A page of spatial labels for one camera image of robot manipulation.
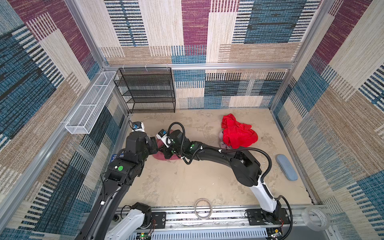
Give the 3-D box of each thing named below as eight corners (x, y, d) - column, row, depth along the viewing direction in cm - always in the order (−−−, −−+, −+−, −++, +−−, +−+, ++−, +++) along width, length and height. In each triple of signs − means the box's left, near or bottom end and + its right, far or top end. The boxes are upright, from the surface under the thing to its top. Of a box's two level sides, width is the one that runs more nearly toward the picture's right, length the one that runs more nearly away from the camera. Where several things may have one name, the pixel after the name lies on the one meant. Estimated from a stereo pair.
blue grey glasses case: (289, 182, 87) (292, 180, 85) (273, 157, 97) (276, 155, 94) (296, 180, 88) (300, 178, 85) (280, 156, 98) (283, 153, 95)
